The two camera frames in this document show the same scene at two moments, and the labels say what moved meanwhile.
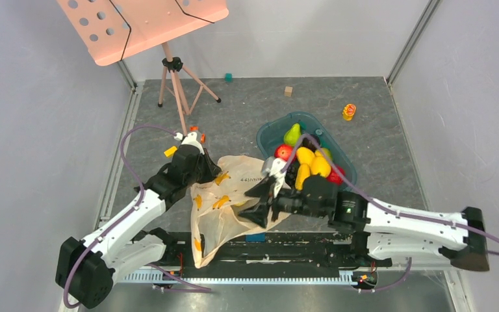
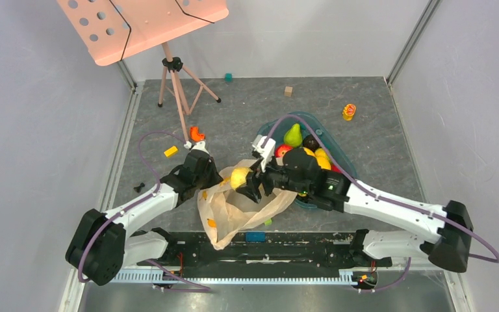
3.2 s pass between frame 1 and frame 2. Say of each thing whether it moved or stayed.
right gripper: moved
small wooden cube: stayed
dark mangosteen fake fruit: stayed
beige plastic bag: moved
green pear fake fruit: stayed
